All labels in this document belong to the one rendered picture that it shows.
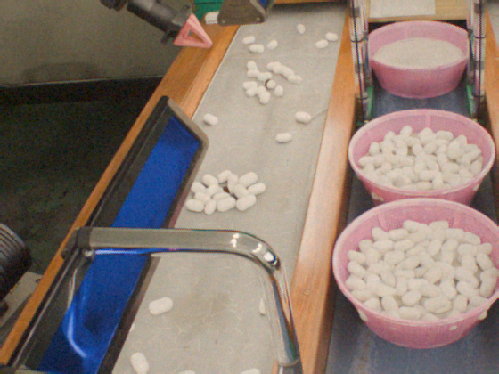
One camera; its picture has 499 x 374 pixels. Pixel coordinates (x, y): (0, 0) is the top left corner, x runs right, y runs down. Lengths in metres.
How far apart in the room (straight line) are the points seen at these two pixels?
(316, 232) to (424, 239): 0.17
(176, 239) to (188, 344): 0.45
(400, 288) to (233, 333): 0.25
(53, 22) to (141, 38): 0.47
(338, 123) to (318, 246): 0.35
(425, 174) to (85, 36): 2.31
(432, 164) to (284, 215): 0.29
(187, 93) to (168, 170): 0.84
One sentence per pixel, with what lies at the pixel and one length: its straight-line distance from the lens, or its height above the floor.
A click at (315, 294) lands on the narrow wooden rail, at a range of 0.94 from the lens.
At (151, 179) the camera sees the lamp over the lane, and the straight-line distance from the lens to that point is 0.65.
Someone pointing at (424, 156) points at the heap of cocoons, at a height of 0.74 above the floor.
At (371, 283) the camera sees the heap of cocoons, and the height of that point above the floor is 0.74.
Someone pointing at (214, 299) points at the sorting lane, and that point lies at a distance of 0.99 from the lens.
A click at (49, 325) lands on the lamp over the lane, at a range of 0.51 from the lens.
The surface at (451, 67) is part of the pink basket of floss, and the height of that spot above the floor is 0.76.
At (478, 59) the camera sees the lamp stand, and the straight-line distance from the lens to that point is 1.31.
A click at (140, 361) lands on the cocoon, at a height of 0.76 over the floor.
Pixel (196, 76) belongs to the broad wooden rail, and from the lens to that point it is 1.57.
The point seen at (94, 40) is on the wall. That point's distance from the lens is 3.21.
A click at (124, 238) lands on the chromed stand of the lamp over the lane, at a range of 0.53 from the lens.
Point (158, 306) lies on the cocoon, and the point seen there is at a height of 0.76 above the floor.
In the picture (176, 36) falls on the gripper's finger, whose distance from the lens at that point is 1.47.
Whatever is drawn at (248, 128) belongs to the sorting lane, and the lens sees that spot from 1.36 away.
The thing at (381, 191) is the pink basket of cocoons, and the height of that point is 0.75.
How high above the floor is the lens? 1.44
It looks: 36 degrees down
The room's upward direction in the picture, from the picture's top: 12 degrees counter-clockwise
